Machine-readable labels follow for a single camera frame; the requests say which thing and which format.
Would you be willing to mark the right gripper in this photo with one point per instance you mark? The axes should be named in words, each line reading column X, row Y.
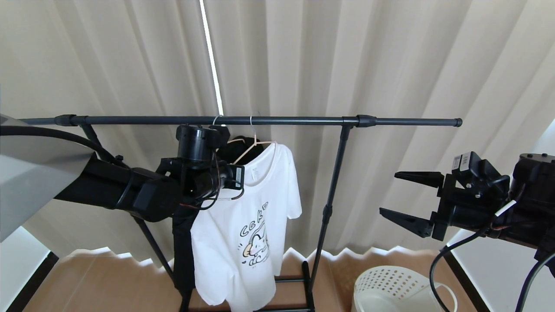
column 468, row 214

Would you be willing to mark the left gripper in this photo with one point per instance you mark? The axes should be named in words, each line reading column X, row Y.
column 217, row 180

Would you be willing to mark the pink clothes hanger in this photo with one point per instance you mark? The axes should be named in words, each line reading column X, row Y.
column 215, row 120
column 253, row 132

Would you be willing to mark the white t-shirt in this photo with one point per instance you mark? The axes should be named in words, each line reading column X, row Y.
column 234, row 260

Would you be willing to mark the black shorts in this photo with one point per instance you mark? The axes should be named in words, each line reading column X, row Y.
column 184, row 260

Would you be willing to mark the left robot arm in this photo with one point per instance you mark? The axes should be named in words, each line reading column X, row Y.
column 43, row 173

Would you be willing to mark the white laundry basket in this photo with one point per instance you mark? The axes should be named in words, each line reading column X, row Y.
column 390, row 281

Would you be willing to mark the black clothes rack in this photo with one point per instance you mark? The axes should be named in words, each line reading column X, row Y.
column 303, row 121

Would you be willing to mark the white curtain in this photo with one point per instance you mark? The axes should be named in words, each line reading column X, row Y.
column 390, row 52

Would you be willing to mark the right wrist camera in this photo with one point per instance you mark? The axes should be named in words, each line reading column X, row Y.
column 477, row 173

